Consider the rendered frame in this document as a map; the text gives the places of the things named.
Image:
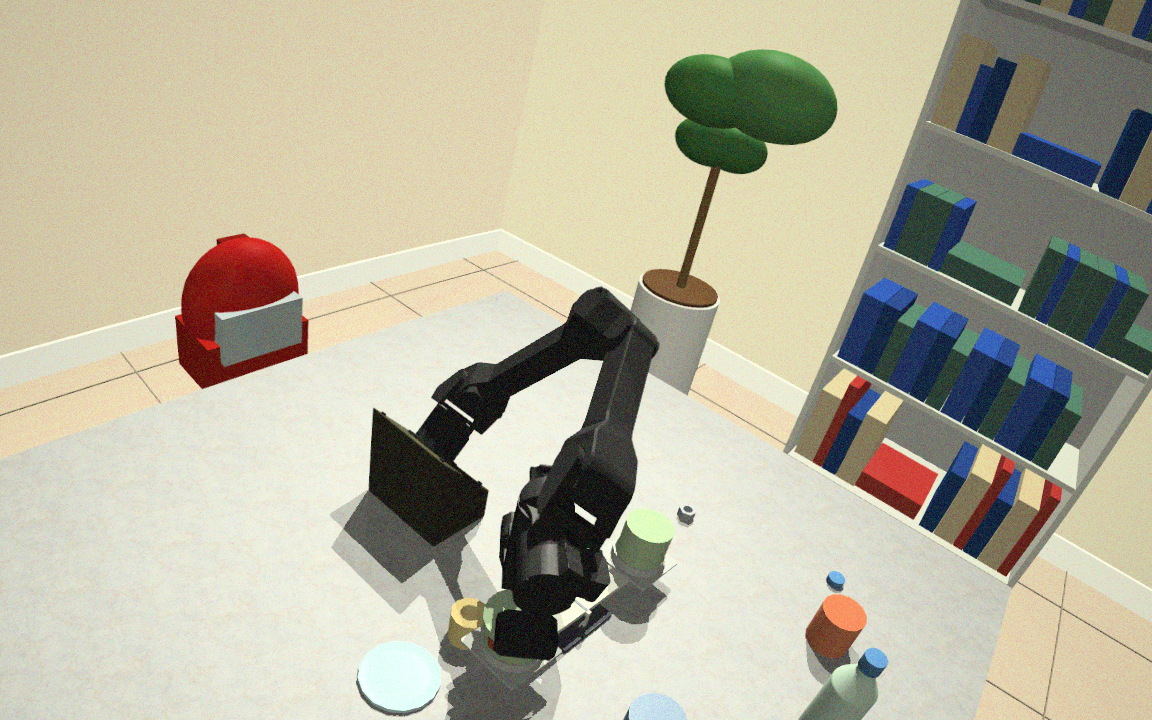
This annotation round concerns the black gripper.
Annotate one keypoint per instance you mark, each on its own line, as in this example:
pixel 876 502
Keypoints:
pixel 517 633

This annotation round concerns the light green cylinder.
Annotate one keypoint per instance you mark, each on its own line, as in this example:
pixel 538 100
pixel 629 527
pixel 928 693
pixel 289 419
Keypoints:
pixel 645 539
pixel 499 602

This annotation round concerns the grey cylinder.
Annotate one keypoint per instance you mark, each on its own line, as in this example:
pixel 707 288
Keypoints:
pixel 655 706

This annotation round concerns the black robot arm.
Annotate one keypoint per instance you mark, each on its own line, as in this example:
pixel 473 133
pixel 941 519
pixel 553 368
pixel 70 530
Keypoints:
pixel 596 467

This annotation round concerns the orange cylinder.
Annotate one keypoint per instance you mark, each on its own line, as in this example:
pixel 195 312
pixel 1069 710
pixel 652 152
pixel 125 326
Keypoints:
pixel 835 626

